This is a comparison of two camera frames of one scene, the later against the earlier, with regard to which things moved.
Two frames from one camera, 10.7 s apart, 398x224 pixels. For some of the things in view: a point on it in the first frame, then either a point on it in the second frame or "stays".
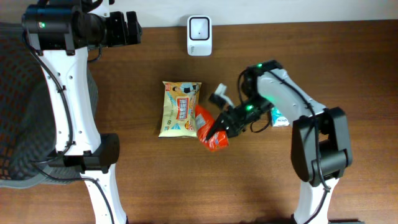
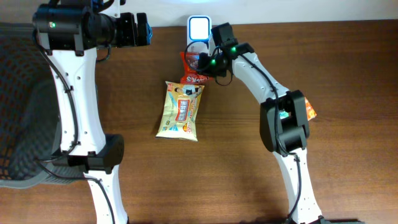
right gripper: x=236 y=122 → x=206 y=58
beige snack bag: x=178 y=117 stays
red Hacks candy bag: x=204 y=119 → x=189 y=73
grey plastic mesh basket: x=27 y=124 stays
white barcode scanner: x=199 y=35 stays
